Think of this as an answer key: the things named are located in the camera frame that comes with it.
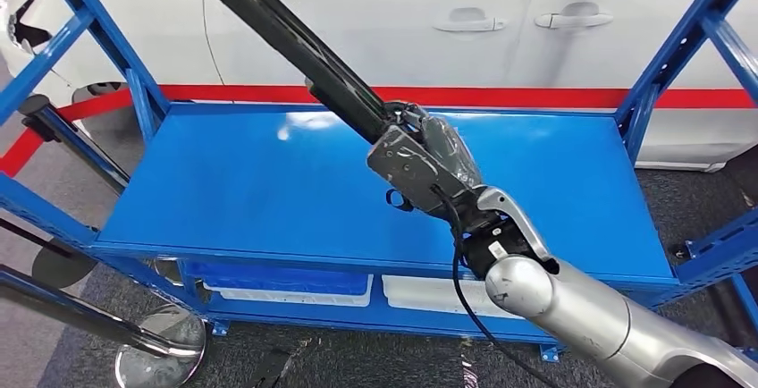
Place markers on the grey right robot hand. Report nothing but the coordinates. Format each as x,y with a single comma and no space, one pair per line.
450,142

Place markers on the long black plastic part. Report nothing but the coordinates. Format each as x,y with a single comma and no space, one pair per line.
284,30

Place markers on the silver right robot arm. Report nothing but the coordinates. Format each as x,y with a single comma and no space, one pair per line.
580,314

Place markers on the blue metal shelf rack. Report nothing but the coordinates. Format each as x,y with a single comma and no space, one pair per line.
237,184

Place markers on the red barrier belt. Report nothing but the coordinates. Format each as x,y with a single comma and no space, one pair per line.
533,97

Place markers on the white car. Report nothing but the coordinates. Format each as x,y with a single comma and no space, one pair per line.
414,48

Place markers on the blue plastic crate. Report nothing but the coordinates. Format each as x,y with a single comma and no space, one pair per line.
284,281

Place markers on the white crate under blue crate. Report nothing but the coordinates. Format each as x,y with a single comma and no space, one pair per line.
296,299

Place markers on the clear floor tape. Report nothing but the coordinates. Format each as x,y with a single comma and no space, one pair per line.
469,376

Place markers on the wrist camera with black bracket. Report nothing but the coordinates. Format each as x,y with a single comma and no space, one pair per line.
408,166

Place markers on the black bracket at robot's left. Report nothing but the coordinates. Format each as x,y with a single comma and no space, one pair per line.
272,370

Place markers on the chrome stanchion post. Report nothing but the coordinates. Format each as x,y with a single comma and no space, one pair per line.
160,350
77,142

